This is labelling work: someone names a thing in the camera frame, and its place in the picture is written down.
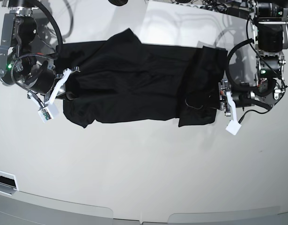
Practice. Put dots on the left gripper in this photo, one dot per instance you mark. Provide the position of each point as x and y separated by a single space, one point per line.
224 87

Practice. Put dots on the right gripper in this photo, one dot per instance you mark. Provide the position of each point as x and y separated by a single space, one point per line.
43 79

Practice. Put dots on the black t-shirt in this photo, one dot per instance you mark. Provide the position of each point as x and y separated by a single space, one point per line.
123 80

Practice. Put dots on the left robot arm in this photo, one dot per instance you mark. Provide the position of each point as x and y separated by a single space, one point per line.
267 35

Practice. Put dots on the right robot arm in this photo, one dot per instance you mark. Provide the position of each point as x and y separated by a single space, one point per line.
16 57

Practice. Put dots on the white slotted table fixture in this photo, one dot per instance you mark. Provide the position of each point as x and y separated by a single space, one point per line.
8 183

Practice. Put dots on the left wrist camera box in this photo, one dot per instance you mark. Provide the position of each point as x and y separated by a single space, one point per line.
233 127

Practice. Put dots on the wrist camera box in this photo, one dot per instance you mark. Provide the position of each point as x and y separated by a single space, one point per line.
233 127
48 113

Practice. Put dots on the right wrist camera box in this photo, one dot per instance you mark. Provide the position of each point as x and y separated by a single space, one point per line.
48 113

